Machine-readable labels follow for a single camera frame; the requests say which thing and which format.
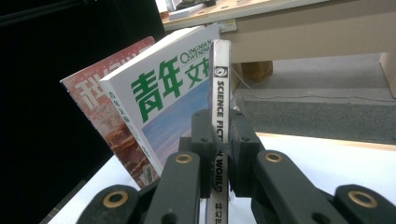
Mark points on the stack of white papers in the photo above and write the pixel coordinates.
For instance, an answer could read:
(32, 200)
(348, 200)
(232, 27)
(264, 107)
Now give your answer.
(186, 13)

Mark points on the white magazine with green title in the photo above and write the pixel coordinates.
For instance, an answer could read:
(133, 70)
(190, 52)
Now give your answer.
(162, 77)

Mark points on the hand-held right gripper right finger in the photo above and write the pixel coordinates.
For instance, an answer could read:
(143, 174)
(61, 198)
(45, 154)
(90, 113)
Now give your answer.
(243, 146)

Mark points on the white table sheet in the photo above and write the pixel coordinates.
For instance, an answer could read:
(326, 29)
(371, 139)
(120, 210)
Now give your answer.
(311, 174)

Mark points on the dark purple magazine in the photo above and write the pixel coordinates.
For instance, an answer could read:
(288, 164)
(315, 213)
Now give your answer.
(221, 93)

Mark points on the brown cardboard box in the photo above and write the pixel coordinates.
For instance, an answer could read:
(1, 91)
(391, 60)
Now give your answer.
(257, 71)

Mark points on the red magazine with white title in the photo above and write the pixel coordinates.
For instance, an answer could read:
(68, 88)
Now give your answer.
(93, 93)

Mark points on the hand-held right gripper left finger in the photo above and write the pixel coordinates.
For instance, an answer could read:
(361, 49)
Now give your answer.
(205, 143)

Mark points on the black curtain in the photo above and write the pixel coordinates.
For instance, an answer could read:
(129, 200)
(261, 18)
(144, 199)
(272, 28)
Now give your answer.
(31, 93)

